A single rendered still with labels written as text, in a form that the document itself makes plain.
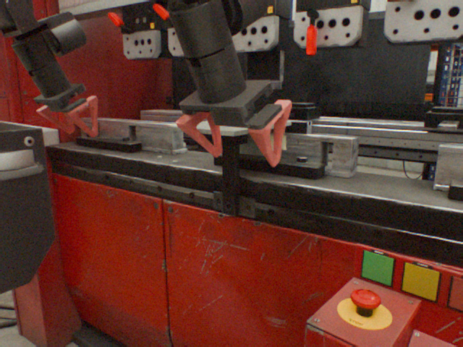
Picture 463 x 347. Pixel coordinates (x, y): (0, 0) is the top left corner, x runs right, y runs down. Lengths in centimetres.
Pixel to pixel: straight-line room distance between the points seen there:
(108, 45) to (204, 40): 131
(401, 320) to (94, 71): 142
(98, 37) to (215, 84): 129
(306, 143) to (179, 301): 62
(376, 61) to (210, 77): 105
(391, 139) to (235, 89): 76
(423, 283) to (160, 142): 88
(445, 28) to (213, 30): 54
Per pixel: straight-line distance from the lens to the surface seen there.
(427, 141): 111
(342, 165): 89
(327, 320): 53
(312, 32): 86
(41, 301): 168
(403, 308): 59
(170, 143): 117
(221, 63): 40
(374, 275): 63
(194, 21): 39
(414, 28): 84
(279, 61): 96
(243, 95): 42
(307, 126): 93
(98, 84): 164
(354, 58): 143
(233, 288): 101
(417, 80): 138
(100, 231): 135
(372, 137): 113
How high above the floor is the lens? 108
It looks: 14 degrees down
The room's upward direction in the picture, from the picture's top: straight up
